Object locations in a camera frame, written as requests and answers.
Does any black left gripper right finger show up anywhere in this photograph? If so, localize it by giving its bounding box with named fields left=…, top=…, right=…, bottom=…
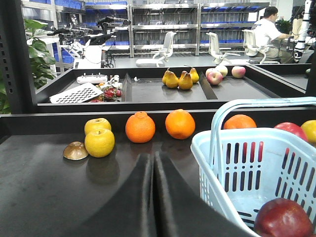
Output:
left=153, top=152, right=250, bottom=237

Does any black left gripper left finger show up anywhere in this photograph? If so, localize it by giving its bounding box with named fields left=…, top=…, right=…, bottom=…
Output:
left=66, top=153, right=157, bottom=237

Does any light blue plastic basket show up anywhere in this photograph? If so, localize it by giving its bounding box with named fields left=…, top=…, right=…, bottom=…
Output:
left=191, top=97, right=316, bottom=237

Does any dark red apple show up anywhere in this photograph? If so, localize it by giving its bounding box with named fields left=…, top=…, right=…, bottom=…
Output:
left=254, top=197, right=314, bottom=237

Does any orange behind apples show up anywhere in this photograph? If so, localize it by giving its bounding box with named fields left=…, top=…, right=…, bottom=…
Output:
left=223, top=114, right=257, bottom=129

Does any yellow orange front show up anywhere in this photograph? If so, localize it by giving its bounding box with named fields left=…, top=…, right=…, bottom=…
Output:
left=84, top=128, right=115, bottom=158

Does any yellow orange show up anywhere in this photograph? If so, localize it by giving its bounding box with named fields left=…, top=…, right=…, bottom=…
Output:
left=84, top=128, right=115, bottom=158
left=84, top=118, right=112, bottom=135

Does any brown mushroom cap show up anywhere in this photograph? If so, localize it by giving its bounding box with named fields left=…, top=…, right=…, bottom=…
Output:
left=63, top=141, right=88, bottom=160

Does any orange with bumpy top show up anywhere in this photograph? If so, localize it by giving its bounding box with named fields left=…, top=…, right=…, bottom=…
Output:
left=125, top=111, right=156, bottom=143

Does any orange far left upper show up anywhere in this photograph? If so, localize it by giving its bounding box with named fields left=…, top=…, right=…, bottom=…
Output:
left=165, top=109, right=196, bottom=140

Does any black wooden produce stand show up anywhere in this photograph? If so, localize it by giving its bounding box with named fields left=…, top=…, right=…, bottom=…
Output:
left=0, top=0, right=316, bottom=237

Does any yellow orange back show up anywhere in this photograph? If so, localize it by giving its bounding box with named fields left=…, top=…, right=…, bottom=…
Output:
left=84, top=118, right=112, bottom=135

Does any brown yellow pear middle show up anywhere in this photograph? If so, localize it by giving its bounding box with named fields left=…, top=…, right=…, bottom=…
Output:
left=178, top=71, right=193, bottom=90

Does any brown yellow pear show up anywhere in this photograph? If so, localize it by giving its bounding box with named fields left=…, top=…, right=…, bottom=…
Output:
left=178, top=71, right=193, bottom=90
left=162, top=68, right=179, bottom=89

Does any brown yellow pear left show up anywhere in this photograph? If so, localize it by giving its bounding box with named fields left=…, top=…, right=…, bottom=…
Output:
left=162, top=68, right=179, bottom=89

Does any red apple right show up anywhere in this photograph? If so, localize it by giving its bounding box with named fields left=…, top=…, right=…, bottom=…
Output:
left=274, top=122, right=308, bottom=142

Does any yellow pear right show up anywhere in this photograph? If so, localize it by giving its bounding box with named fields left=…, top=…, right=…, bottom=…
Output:
left=189, top=66, right=199, bottom=84

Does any white game controller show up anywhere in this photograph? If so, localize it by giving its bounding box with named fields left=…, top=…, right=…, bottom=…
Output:
left=76, top=73, right=108, bottom=84

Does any pale apple upper middle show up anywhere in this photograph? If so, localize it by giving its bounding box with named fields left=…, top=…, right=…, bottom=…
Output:
left=215, top=65, right=228, bottom=78

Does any pink apple upper right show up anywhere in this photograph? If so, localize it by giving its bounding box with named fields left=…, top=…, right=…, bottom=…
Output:
left=231, top=66, right=246, bottom=79

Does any yellow orange fruit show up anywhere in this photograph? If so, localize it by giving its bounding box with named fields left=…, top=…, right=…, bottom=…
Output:
left=301, top=119, right=316, bottom=145

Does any white office chair left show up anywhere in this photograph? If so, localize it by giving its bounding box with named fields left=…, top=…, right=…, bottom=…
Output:
left=136, top=32, right=177, bottom=67

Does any white office chair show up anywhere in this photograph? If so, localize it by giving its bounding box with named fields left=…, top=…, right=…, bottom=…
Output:
left=136, top=32, right=177, bottom=67
left=206, top=32, right=240, bottom=65

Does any white office chair middle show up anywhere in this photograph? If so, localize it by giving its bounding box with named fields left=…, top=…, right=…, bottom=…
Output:
left=206, top=32, right=240, bottom=65

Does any potted green plant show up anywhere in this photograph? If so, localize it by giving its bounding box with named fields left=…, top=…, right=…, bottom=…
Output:
left=0, top=18, right=57, bottom=114

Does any metal storage rack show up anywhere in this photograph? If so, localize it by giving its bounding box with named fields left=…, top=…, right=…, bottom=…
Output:
left=81, top=0, right=269, bottom=57

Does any seated person white shirt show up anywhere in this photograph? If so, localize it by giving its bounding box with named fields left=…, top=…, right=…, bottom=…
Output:
left=251, top=6, right=292, bottom=64

